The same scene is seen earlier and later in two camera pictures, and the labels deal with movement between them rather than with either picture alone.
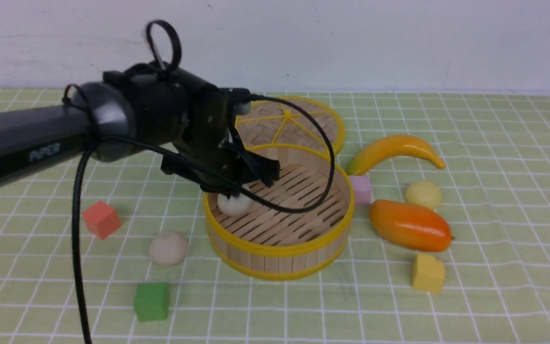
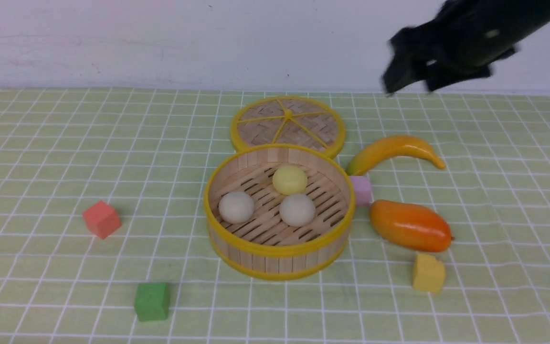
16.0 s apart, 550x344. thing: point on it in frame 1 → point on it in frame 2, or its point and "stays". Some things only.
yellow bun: x=424 y=193 → x=290 y=179
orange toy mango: x=411 y=226 stays
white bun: x=168 y=248 → x=297 y=210
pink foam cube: x=362 y=189 stays
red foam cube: x=101 y=219 stays
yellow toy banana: x=384 y=147 stays
